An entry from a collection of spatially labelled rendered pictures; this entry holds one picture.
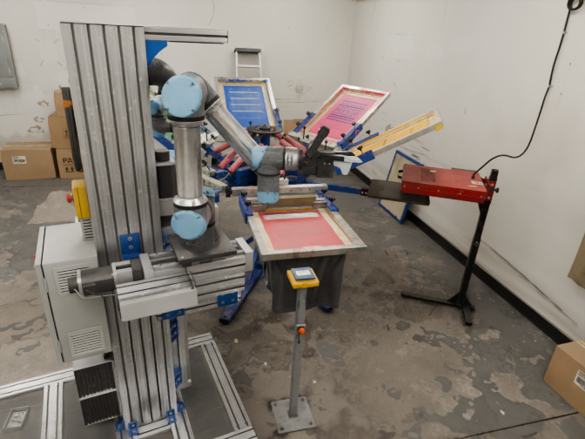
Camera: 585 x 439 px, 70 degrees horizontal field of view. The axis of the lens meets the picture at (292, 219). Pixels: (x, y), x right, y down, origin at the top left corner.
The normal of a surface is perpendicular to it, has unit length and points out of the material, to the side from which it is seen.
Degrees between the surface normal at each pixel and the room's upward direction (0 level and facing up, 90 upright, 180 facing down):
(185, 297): 90
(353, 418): 0
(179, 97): 83
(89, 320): 90
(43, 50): 90
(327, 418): 0
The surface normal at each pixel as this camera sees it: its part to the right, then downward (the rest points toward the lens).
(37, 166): 0.31, 0.42
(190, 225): 0.00, 0.53
